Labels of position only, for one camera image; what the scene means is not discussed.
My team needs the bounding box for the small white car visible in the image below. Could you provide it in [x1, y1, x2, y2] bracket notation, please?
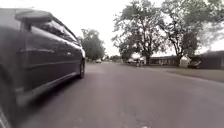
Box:
[94, 58, 103, 65]

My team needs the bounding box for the vehicle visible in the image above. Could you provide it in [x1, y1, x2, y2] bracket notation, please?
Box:
[127, 57, 147, 66]

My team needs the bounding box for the distant green tree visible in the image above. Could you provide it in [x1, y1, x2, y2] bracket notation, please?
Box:
[78, 28, 107, 62]

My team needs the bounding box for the grey asphalt road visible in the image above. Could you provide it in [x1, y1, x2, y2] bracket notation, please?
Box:
[13, 61, 224, 128]

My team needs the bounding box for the medium leafy tree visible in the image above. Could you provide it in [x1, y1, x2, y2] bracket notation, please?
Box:
[111, 0, 168, 66]

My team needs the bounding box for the pale low house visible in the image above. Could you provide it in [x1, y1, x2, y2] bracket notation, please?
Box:
[149, 54, 192, 68]

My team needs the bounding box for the grey car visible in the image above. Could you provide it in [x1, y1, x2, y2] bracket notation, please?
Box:
[0, 7, 87, 128]

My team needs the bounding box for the large spreading tree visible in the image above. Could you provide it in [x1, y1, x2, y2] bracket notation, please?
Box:
[159, 0, 224, 68]

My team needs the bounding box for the grass verge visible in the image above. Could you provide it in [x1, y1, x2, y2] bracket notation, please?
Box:
[143, 65, 224, 84]

